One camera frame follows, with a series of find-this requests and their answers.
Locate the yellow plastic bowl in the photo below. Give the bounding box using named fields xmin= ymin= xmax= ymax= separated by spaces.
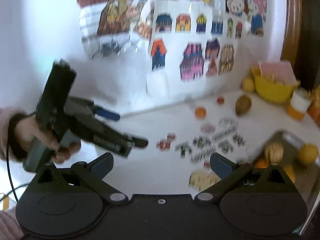
xmin=251 ymin=66 xmax=300 ymax=104

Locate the person left hand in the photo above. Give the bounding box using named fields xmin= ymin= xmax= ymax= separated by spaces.
xmin=14 ymin=115 xmax=81 ymax=164

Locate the small red cherry tomato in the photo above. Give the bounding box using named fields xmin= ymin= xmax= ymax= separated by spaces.
xmin=216 ymin=96 xmax=225 ymax=105

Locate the small orange tangerine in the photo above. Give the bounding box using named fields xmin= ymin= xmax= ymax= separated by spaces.
xmin=254 ymin=157 xmax=268 ymax=168
xmin=195 ymin=107 xmax=207 ymax=119

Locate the cartoon characters poster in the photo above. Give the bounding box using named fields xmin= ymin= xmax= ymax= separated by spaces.
xmin=76 ymin=0 xmax=267 ymax=57

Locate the pink paper in bowl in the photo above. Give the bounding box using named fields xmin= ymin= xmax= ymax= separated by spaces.
xmin=258 ymin=61 xmax=297 ymax=85

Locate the large yellow lemon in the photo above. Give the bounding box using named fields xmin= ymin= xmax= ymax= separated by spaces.
xmin=297 ymin=144 xmax=319 ymax=166

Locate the orange dress painting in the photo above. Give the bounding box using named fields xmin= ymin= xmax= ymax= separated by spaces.
xmin=308 ymin=86 xmax=320 ymax=126

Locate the small yellow lemon by bowl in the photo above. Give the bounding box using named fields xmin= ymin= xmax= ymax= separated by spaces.
xmin=241 ymin=77 xmax=255 ymax=93

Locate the brown green pear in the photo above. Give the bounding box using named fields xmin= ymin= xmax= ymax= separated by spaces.
xmin=235 ymin=94 xmax=252 ymax=116

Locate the white orange cup vase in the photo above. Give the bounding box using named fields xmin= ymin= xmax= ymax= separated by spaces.
xmin=286 ymin=87 xmax=311 ymax=121

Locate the round orange fruit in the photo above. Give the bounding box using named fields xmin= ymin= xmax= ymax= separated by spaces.
xmin=282 ymin=164 xmax=296 ymax=183

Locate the houses drawing paper sheet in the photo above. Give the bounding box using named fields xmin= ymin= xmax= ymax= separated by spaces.
xmin=146 ymin=0 xmax=250 ymax=98

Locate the silver metal tray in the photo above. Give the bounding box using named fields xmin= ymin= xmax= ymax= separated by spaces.
xmin=249 ymin=130 xmax=319 ymax=236

